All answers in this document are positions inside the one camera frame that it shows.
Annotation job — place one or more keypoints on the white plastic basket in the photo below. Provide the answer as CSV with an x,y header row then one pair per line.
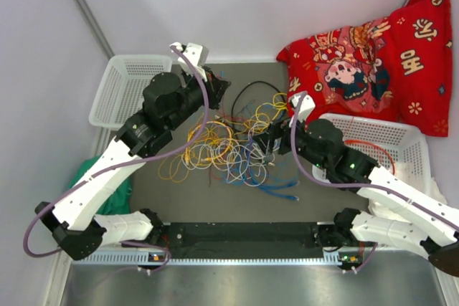
x,y
120,93
401,149

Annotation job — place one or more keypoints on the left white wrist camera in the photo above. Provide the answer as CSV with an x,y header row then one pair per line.
x,y
191,58

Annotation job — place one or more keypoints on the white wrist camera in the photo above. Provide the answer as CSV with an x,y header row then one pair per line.
x,y
302,103
191,58

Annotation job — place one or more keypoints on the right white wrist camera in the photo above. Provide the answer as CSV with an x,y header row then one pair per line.
x,y
302,103

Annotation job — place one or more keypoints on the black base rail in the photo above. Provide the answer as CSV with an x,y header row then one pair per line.
x,y
226,243

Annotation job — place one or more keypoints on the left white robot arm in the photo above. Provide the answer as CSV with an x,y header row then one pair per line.
x,y
168,101

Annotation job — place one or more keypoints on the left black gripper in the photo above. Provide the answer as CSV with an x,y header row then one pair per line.
x,y
215,88

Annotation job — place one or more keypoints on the left white plastic basket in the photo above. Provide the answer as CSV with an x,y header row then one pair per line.
x,y
120,93

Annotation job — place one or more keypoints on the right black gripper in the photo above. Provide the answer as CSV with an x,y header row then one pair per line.
x,y
277,129

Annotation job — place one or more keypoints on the grey corner post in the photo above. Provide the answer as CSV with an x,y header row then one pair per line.
x,y
94,27

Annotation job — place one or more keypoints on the right white plastic basket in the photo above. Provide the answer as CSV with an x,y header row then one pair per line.
x,y
401,149

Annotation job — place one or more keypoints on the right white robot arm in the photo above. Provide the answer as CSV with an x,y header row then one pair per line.
x,y
429,227

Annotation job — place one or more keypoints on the red printed pillow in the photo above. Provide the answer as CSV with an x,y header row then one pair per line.
x,y
397,68

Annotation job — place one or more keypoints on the green cloth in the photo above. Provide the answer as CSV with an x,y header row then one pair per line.
x,y
116,204

